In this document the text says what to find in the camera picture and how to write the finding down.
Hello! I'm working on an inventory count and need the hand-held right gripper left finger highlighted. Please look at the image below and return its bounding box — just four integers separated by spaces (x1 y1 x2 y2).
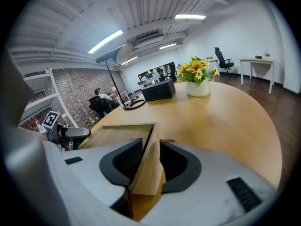
43 137 144 226

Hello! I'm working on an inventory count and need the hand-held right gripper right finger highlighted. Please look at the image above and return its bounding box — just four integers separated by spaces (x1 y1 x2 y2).
140 139 278 226

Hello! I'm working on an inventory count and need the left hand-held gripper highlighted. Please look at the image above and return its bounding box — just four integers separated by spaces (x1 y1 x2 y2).
39 111 92 152

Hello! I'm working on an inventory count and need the wooden box with sliding lid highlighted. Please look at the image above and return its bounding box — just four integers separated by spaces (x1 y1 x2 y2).
79 122 166 222

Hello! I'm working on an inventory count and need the black rectangular box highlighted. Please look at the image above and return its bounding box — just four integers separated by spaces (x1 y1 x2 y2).
141 79 176 102

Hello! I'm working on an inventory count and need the white metal shelf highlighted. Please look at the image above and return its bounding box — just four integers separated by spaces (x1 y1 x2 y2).
18 67 79 129

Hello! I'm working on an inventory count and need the dark desk with white legs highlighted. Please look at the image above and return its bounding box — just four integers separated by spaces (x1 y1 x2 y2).
112 90 130 106

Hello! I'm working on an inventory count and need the black desk lamp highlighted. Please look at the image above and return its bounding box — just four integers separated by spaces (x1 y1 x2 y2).
95 43 147 111

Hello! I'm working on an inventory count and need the white flower pot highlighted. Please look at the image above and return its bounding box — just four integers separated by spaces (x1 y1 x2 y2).
186 78 211 98

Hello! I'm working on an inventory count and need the dark window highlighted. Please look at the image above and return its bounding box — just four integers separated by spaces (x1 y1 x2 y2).
137 61 176 80

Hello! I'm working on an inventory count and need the yellow sunflower bouquet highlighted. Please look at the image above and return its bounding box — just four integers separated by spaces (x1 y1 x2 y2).
176 56 220 83

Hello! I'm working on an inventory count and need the white air conditioner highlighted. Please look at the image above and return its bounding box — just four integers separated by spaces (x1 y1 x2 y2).
135 33 164 49

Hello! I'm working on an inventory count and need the wooden desk with white legs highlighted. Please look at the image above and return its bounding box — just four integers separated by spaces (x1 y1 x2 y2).
207 58 221 77
238 58 276 95

